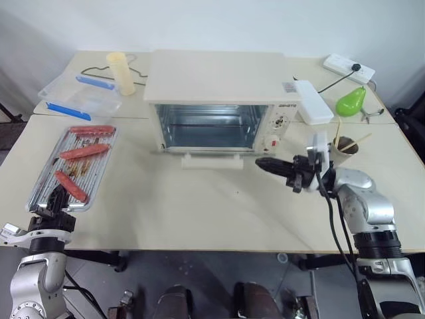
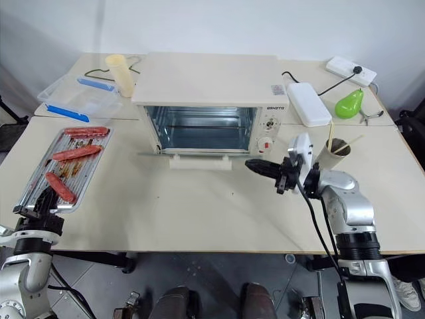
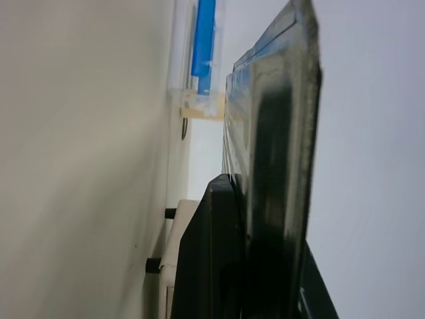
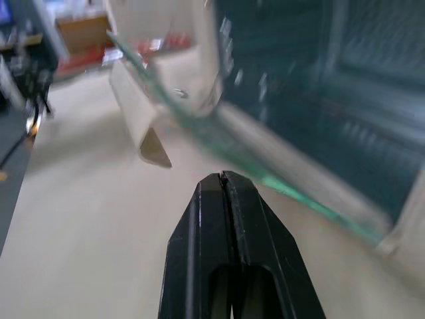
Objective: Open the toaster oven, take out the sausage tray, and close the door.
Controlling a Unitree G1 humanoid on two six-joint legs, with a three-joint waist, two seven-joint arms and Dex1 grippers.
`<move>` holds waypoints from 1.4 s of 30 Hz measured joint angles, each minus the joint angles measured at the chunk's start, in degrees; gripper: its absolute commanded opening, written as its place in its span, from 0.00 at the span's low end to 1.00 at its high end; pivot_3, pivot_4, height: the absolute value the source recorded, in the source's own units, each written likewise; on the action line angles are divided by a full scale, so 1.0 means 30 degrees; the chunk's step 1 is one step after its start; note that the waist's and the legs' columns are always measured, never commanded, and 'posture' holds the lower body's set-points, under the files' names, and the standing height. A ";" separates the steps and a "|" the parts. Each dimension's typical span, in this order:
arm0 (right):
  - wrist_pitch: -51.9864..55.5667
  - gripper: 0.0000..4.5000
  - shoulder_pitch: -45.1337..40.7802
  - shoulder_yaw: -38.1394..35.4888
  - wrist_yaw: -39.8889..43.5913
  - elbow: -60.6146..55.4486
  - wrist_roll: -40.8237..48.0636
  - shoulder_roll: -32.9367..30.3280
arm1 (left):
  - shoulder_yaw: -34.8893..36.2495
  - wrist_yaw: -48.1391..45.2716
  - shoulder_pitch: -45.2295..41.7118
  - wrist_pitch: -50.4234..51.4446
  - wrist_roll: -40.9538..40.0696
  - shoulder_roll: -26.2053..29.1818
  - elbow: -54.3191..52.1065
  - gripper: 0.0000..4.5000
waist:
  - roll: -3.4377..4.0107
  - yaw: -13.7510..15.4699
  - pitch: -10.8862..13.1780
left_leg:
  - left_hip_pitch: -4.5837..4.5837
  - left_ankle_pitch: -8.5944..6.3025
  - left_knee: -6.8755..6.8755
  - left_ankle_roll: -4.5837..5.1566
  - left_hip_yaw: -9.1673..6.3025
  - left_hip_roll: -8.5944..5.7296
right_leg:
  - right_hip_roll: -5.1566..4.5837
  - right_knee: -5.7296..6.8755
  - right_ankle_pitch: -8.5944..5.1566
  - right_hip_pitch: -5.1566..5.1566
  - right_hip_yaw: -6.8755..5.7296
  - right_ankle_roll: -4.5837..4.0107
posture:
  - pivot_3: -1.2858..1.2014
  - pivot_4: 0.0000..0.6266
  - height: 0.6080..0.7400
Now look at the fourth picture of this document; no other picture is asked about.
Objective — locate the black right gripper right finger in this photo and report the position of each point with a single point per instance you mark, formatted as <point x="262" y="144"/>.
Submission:
<point x="265" y="239"/>

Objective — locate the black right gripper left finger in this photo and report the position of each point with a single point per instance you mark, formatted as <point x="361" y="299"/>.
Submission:
<point x="192" y="239"/>

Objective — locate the glass toaster oven door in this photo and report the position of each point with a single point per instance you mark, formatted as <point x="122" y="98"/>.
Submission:
<point x="332" y="99"/>

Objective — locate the red packages on shelf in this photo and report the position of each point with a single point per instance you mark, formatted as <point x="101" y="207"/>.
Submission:
<point x="159" y="43"/>

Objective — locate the black tripod stand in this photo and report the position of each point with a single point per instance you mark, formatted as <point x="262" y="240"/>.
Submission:
<point x="31" y="76"/>

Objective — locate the brown cardboard box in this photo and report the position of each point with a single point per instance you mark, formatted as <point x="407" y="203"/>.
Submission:
<point x="83" y="31"/>

